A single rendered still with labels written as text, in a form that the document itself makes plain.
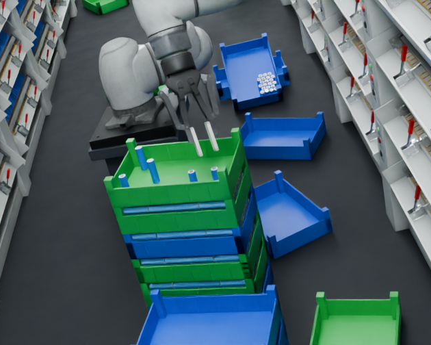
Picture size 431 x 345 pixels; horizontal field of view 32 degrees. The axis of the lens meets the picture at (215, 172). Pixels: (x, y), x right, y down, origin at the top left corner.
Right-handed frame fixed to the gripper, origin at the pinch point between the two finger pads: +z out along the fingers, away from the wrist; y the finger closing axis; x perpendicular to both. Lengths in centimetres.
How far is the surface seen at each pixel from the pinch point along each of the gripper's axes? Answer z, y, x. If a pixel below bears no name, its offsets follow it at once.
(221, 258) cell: 29.5, 3.9, -8.8
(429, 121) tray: 11, -41, 28
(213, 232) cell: 22.1, 4.3, -5.6
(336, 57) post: -8, -67, -79
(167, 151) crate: 0.8, 6.5, -21.0
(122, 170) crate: 1.3, 19.0, -18.0
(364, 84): 2, -56, -35
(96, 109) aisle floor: -20, 13, -168
